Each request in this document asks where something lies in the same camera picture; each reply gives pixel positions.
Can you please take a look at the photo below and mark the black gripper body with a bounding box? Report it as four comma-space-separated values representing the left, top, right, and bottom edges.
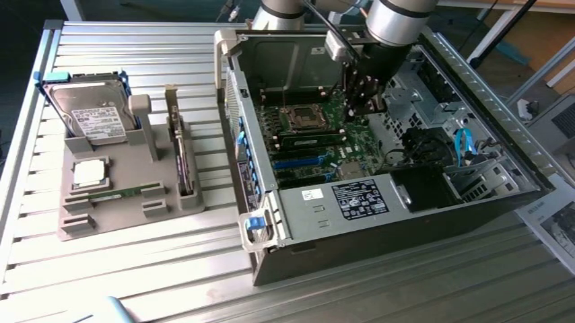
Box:
358, 40, 414, 89

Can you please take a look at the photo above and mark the installed RAM stick black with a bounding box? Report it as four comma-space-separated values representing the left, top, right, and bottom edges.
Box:
279, 133, 344, 150

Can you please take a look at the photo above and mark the green RAM stick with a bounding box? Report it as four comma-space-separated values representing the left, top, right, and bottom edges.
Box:
88, 187, 150, 202

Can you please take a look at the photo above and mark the green motherboard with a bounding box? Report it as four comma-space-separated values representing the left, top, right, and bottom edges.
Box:
254, 99, 390, 190

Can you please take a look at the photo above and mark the blue expansion slot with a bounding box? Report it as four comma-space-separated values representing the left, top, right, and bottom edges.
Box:
272, 151, 332, 170

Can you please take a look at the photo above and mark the black stand pole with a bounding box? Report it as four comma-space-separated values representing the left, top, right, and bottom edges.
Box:
467, 0, 542, 65

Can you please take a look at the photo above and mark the white power strip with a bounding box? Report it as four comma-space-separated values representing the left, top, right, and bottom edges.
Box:
516, 98, 542, 119

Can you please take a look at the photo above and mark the grey power supply with label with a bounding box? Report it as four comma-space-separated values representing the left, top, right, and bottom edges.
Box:
271, 173, 408, 244

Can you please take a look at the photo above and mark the white desk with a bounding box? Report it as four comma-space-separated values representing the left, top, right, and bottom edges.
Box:
466, 0, 575, 87

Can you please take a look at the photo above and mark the grey computer tower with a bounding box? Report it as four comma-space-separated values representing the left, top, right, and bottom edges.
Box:
523, 93, 575, 164

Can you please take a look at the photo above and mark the open black PC case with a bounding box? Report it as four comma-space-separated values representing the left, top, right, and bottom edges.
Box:
212, 28, 559, 287

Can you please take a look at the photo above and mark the printed paper sheet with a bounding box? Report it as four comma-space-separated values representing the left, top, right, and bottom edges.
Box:
514, 200, 575, 272

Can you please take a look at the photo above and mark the hard disk in blue carrier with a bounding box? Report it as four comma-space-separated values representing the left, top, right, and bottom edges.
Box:
34, 69, 138, 146

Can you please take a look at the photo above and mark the grey parts rack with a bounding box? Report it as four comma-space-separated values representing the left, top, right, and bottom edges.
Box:
56, 93, 207, 242

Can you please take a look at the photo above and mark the silver CPU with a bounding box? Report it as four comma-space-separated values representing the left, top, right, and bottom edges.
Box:
74, 160, 111, 186

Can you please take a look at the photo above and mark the light blue object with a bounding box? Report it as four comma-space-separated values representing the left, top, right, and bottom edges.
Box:
103, 295, 132, 323

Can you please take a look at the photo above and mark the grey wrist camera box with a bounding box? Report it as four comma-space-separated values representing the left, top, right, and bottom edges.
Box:
323, 30, 362, 62

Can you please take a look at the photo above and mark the CPU socket with metal frame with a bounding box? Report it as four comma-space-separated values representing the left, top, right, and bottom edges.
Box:
279, 105, 326, 131

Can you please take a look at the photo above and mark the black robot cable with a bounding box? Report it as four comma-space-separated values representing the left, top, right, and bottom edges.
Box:
302, 0, 363, 59

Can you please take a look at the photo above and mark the blue SATA wire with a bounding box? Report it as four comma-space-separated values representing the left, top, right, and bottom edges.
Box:
454, 127, 478, 168

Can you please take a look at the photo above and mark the graphics card with metal bracket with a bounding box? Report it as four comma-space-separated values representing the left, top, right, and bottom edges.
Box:
163, 83, 198, 197

